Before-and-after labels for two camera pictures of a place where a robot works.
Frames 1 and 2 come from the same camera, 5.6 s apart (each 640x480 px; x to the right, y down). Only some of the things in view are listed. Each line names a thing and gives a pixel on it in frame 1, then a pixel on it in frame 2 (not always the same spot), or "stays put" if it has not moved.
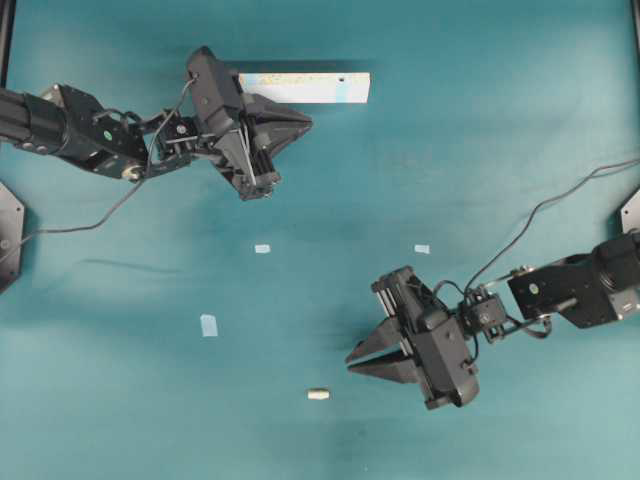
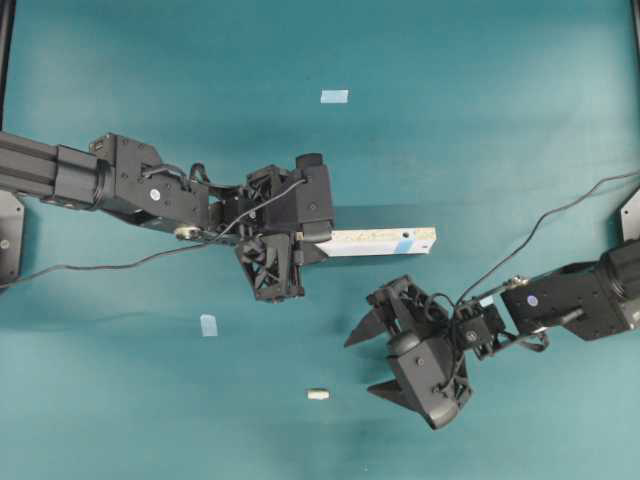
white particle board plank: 309,87 to 374,242
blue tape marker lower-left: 209,325 stays put
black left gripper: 238,150 to 273,256
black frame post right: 635,6 stays put
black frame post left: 7,22 stays put
